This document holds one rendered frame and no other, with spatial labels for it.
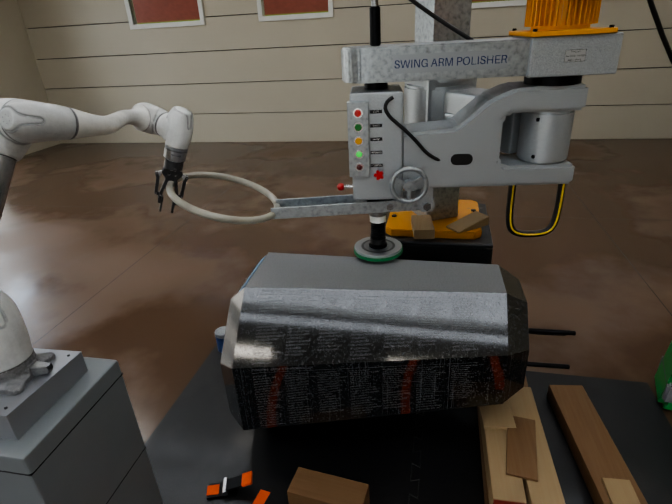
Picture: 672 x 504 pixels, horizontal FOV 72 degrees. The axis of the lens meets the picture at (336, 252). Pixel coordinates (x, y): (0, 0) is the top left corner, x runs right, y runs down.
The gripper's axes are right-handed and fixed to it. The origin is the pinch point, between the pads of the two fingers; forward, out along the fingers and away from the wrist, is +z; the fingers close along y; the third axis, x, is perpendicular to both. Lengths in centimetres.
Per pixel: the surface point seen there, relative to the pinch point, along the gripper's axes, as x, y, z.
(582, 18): -59, 115, -113
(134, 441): -72, -4, 61
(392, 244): -33, 94, -10
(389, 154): -39, 73, -50
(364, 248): -31, 82, -6
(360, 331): -68, 70, 12
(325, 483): -90, 67, 71
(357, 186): -35, 67, -34
